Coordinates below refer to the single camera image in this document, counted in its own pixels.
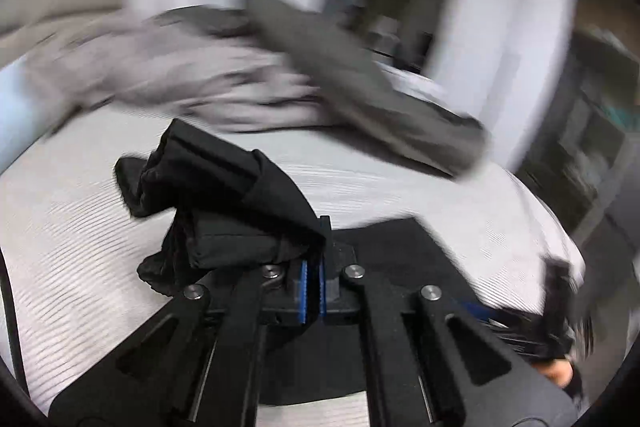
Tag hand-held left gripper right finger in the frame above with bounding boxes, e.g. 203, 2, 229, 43
318, 216, 578, 427

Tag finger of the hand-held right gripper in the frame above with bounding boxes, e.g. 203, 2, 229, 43
460, 297, 551, 358

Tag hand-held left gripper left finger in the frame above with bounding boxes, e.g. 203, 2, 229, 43
47, 257, 308, 427

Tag black pants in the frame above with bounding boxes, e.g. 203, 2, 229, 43
114, 117, 566, 408

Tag person's right hand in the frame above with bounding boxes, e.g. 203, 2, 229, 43
537, 356, 575, 389

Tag dark open wardrobe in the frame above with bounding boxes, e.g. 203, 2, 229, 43
520, 27, 640, 238

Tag dark grey duvet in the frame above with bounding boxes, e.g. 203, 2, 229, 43
165, 0, 493, 180

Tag white patterned bed mattress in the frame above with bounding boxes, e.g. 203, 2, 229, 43
0, 127, 586, 415

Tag light grey crumpled sheet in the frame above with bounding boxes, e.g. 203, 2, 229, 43
20, 14, 341, 132

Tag light blue pillow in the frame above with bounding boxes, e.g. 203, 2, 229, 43
0, 57, 33, 170

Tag black cable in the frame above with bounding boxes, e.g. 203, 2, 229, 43
0, 252, 31, 390

